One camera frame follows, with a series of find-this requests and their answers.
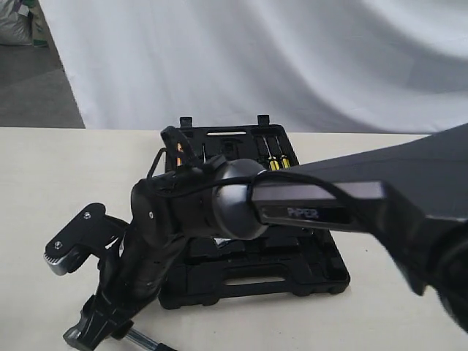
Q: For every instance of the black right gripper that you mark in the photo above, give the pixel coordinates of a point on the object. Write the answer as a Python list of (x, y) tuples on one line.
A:
[(130, 280)]

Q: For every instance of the steel claw hammer black grip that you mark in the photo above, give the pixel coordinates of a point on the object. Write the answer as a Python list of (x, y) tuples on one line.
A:
[(146, 342)]

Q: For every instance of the adjustable wrench black handle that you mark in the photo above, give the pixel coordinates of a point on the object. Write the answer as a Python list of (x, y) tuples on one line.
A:
[(221, 241)]

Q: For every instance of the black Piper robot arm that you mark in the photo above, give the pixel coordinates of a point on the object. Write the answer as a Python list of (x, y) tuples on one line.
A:
[(411, 197)]

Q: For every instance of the black plastic tool case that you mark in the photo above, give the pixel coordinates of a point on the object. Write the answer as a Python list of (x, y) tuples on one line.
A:
[(282, 260)]

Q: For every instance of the orange utility knife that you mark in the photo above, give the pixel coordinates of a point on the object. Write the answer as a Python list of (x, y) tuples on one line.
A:
[(179, 160)]

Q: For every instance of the long yellow black screwdriver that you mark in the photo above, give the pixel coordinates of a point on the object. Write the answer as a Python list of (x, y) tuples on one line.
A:
[(272, 160)]

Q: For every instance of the short yellow black screwdriver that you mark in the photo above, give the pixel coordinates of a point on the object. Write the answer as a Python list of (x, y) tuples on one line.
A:
[(284, 159)]

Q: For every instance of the green white bag background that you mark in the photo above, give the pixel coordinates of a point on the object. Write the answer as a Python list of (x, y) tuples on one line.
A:
[(39, 30)]

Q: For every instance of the grey sack in background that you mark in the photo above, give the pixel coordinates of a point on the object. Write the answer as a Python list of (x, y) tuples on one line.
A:
[(16, 22)]

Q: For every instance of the white backdrop cloth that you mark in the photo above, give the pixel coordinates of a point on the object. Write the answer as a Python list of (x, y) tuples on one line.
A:
[(313, 66)]

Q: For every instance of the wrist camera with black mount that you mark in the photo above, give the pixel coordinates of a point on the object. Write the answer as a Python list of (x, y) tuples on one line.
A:
[(90, 232)]

